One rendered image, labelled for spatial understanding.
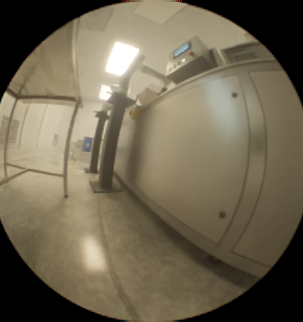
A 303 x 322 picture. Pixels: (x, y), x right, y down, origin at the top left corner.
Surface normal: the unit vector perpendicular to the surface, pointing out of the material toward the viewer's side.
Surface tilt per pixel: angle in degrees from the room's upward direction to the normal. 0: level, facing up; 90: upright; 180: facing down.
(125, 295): 0
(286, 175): 90
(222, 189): 90
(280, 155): 90
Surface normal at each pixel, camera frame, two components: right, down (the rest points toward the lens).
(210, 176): -0.83, -0.12
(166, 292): 0.17, -0.98
